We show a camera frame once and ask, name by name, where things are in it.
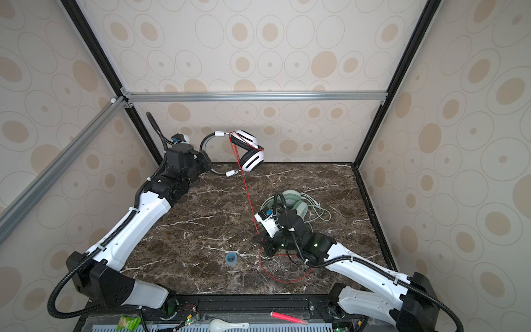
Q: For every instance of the green snack packet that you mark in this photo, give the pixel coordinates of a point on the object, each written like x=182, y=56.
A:
x=128, y=323

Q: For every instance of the white black headphones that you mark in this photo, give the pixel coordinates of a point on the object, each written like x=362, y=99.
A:
x=249, y=154

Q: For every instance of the left diagonal aluminium rail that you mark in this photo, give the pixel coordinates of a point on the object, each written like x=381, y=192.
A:
x=26, y=201

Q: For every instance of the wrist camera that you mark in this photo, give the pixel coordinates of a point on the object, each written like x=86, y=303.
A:
x=269, y=222
x=180, y=138

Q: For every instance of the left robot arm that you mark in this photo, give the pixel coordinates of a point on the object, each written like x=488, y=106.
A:
x=97, y=272

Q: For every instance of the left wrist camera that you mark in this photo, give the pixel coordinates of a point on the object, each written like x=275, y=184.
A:
x=180, y=138

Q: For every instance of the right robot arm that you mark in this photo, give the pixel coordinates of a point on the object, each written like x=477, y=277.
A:
x=409, y=303

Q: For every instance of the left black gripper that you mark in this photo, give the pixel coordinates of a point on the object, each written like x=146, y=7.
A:
x=203, y=157

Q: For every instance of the small blue tape roll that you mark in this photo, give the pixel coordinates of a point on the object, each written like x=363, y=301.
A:
x=231, y=259

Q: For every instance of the horizontal aluminium rail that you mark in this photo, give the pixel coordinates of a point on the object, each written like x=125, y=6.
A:
x=262, y=96

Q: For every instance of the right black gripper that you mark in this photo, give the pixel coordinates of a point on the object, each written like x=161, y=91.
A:
x=269, y=250

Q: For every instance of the white plastic spoon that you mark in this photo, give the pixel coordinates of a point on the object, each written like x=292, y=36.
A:
x=218, y=325

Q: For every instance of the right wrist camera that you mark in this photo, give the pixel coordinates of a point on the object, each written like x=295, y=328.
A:
x=269, y=222

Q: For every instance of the mint green headphones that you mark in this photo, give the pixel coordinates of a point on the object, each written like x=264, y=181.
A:
x=295, y=201

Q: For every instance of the pink marker pen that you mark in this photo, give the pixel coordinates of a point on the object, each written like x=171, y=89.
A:
x=288, y=318

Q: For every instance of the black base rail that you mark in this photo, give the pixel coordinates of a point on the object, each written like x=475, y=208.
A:
x=178, y=307

